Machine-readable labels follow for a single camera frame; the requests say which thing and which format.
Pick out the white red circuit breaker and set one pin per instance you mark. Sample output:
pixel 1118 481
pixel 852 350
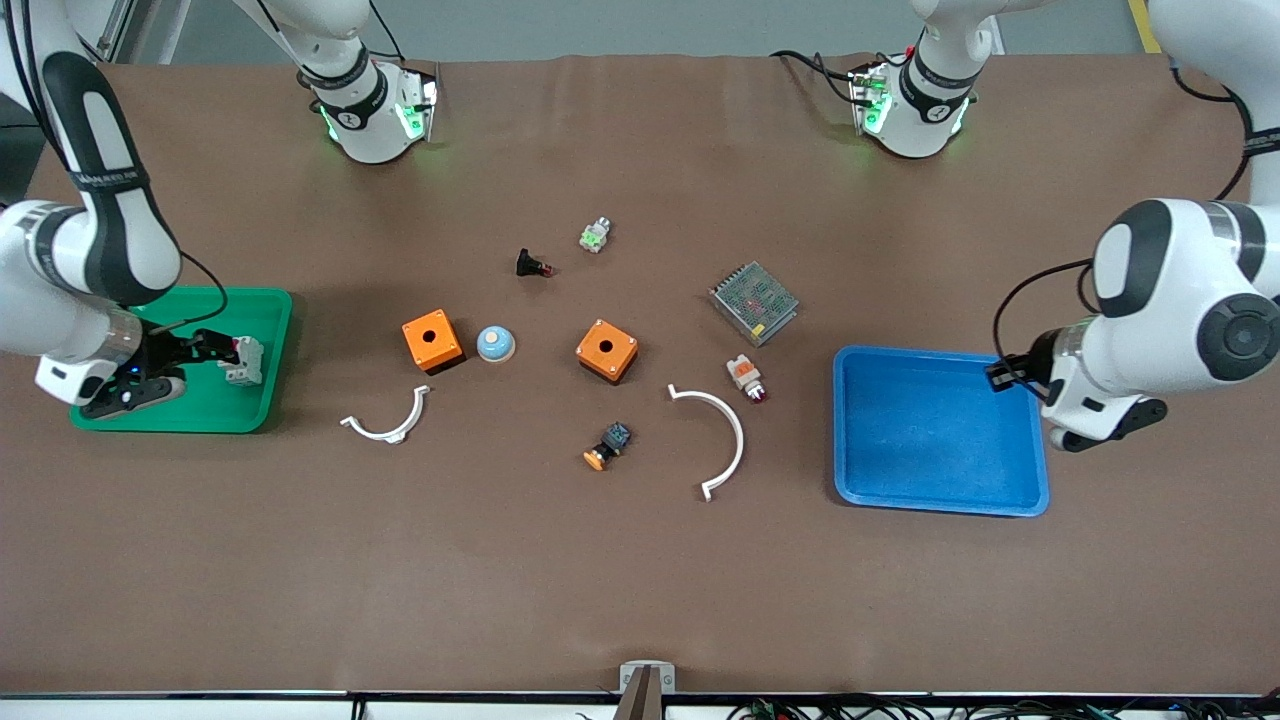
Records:
pixel 245 366

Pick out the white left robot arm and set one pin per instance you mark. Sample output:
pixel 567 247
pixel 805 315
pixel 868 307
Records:
pixel 1170 300

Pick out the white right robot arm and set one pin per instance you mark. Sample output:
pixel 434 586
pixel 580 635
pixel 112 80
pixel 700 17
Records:
pixel 110 230

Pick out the green plastic tray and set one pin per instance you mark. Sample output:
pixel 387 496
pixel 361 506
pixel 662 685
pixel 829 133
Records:
pixel 230 410

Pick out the blue plastic tray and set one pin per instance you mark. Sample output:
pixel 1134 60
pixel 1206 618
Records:
pixel 940 430

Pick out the small white curved clamp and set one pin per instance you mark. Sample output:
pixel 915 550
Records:
pixel 388 435

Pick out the orange button box with hole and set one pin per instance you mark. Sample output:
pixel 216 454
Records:
pixel 446 346
pixel 621 356

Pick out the perforated metal power supply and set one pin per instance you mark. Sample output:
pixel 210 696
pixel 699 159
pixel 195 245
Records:
pixel 755 303

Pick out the red indicator lamp orange block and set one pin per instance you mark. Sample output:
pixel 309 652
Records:
pixel 744 374

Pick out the large white curved clamp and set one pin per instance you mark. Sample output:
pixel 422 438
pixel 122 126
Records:
pixel 740 445

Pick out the light blue dome buzzer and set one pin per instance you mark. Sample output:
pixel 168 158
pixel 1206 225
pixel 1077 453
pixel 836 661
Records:
pixel 496 345

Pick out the brown table mat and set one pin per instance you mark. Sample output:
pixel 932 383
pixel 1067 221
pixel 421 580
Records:
pixel 600 580

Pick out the aluminium frame profile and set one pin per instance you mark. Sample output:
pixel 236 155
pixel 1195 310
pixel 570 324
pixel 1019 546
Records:
pixel 118 25

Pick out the black switch with red tip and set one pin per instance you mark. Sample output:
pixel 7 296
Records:
pixel 526 263

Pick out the green white button switch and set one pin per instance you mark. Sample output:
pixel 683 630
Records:
pixel 595 237

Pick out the orange push button switch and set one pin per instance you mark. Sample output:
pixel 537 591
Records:
pixel 615 438

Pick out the black table edge rail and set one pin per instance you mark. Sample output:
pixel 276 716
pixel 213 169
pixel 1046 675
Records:
pixel 500 694

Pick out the grey mount bracket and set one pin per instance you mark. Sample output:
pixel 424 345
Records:
pixel 630 675

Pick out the dark tapered post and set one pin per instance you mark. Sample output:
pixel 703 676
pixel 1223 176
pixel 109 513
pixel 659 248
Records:
pixel 645 700

